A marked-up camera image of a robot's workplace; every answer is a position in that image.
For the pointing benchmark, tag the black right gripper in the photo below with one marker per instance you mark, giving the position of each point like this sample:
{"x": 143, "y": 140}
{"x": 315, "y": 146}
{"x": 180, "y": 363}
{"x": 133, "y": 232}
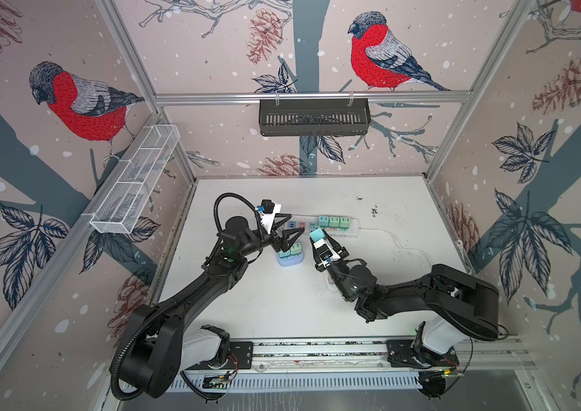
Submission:
{"x": 346, "y": 253}

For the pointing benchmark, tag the white square power strip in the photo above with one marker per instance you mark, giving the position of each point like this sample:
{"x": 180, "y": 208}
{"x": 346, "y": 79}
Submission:
{"x": 330, "y": 281}

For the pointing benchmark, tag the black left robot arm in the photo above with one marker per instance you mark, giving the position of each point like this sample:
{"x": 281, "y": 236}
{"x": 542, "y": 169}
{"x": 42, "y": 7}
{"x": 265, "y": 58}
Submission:
{"x": 149, "y": 354}

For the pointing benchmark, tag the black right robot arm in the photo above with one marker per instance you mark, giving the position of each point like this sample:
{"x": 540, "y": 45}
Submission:
{"x": 466, "y": 306}

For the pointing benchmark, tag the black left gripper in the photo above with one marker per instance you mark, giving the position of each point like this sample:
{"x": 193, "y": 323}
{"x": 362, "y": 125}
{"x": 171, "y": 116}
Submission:
{"x": 282, "y": 243}

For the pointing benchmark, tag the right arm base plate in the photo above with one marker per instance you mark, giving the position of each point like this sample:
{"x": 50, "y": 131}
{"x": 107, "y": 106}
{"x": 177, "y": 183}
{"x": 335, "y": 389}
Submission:
{"x": 406, "y": 353}

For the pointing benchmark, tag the teal charger front lowest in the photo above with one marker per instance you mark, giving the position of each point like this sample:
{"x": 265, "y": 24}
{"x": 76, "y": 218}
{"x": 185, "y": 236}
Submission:
{"x": 317, "y": 234}

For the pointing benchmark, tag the light green charger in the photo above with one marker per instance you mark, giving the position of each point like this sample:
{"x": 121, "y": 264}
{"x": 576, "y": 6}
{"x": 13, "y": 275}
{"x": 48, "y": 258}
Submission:
{"x": 344, "y": 223}

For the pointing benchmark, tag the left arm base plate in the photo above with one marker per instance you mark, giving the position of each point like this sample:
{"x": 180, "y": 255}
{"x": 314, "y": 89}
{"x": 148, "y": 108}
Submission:
{"x": 238, "y": 355}

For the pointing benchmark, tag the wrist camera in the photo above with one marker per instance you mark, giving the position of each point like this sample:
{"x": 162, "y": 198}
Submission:
{"x": 267, "y": 211}
{"x": 325, "y": 255}

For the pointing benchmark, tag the blue square power strip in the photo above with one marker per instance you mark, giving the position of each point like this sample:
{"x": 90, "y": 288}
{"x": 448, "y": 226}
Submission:
{"x": 292, "y": 260}

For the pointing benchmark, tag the white wire mesh shelf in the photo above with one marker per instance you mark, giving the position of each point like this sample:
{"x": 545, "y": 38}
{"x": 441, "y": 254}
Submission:
{"x": 128, "y": 196}

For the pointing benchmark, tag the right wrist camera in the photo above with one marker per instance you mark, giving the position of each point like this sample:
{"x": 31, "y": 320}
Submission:
{"x": 325, "y": 255}

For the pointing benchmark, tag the black hanging basket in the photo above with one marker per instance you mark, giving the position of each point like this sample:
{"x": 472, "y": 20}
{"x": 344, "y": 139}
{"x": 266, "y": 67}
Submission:
{"x": 314, "y": 117}

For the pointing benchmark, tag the white long power strip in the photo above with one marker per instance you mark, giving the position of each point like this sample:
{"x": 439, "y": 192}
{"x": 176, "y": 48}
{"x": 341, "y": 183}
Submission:
{"x": 310, "y": 222}

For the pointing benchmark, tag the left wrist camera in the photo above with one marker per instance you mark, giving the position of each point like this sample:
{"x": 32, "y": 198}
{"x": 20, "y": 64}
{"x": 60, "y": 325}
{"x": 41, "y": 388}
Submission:
{"x": 267, "y": 211}

